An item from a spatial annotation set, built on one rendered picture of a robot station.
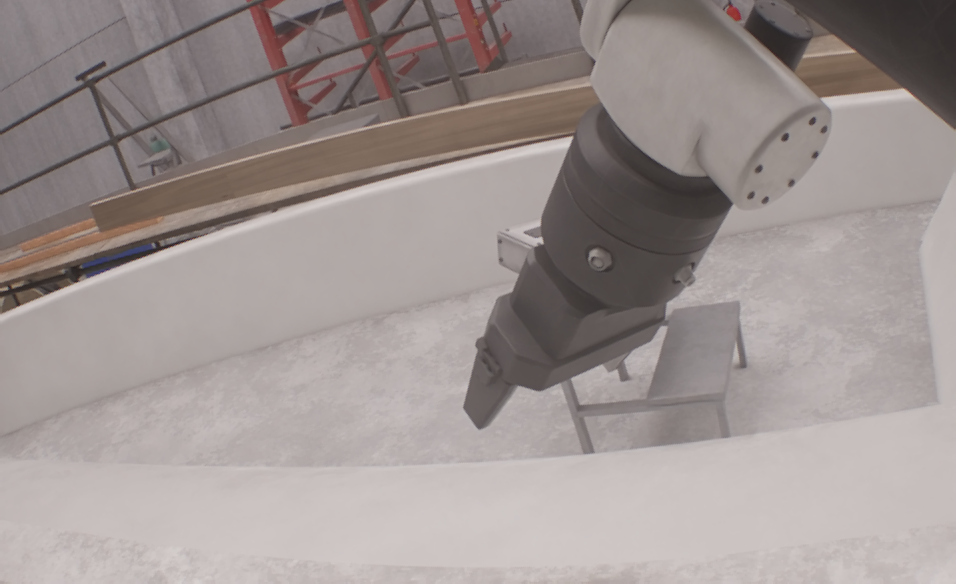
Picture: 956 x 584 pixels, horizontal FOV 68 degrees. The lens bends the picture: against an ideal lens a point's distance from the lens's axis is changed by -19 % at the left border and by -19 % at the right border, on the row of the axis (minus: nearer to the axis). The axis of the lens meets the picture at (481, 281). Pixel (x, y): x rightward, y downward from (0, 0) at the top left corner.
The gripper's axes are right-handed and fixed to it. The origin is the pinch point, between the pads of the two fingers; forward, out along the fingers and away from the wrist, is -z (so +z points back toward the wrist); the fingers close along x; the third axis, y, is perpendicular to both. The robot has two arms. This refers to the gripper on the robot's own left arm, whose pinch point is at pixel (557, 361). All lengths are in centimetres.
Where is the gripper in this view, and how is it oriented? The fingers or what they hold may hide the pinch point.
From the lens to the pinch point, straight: 55.0
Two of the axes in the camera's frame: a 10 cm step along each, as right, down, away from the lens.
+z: 2.3, -6.4, -7.3
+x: 8.2, -2.8, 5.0
